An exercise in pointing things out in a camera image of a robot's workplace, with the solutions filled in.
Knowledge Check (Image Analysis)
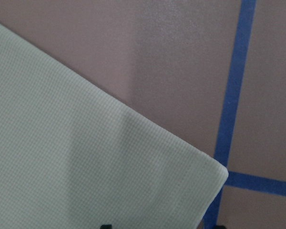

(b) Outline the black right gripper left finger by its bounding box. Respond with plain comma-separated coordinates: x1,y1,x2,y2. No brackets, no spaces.
100,224,112,229

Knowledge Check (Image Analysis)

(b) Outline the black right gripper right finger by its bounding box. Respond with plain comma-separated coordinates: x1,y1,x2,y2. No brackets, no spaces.
214,225,225,229

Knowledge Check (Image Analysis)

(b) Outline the olive green long-sleeve shirt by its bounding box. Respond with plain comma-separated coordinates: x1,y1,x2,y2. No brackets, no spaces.
0,24,228,229

